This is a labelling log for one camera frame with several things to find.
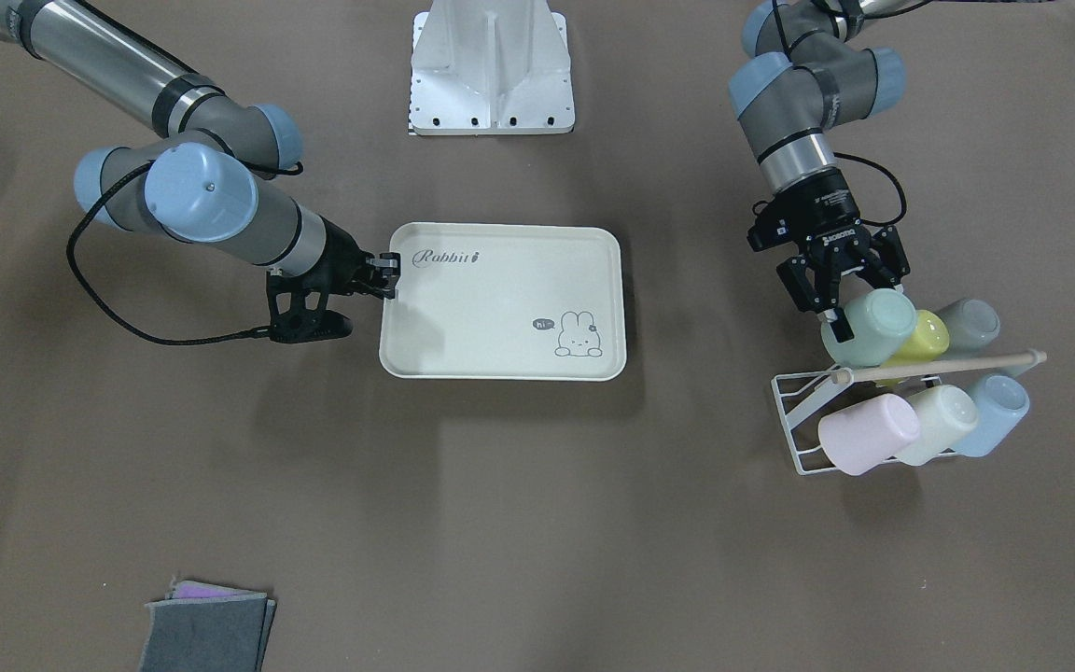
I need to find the yellow cup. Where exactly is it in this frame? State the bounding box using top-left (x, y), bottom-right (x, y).
top-left (880, 309), bottom-right (951, 369)

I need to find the green cup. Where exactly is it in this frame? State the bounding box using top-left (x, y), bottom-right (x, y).
top-left (819, 288), bottom-right (918, 369)

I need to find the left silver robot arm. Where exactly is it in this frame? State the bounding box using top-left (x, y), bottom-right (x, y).
top-left (728, 1), bottom-right (911, 342)

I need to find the grey folded cloth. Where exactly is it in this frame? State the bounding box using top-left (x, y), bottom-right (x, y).
top-left (138, 580), bottom-right (277, 671)

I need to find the pink cup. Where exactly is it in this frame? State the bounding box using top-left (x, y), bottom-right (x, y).
top-left (818, 394), bottom-right (921, 476)

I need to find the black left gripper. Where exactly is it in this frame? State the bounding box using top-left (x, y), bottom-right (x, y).
top-left (747, 167), bottom-right (912, 342)

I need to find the white camera pillar base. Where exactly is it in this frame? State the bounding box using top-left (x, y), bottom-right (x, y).
top-left (407, 1), bottom-right (577, 135)

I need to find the cream white cup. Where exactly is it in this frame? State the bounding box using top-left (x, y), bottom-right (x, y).
top-left (893, 385), bottom-right (981, 467)

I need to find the grey cup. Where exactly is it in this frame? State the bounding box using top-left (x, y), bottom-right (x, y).
top-left (935, 298), bottom-right (1002, 360)

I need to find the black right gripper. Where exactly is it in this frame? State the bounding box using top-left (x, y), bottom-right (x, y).
top-left (266, 217), bottom-right (401, 343)

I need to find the cream rabbit tray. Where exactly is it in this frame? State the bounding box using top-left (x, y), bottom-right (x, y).
top-left (379, 221), bottom-right (627, 382)

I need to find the blue cup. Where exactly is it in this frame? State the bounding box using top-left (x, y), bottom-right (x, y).
top-left (951, 371), bottom-right (1031, 458)

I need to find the white wire cup rack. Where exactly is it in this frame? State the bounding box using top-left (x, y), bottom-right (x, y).
top-left (771, 349), bottom-right (1048, 476)

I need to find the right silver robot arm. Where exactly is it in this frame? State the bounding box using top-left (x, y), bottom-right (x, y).
top-left (0, 1), bottom-right (402, 343)

